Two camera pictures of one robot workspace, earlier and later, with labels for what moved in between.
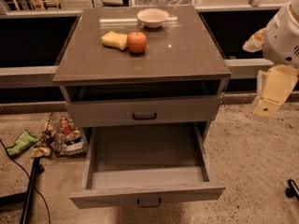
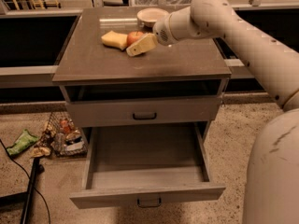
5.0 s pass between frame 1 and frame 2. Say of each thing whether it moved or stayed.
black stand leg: stayed
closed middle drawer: stayed
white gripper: moved
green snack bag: stayed
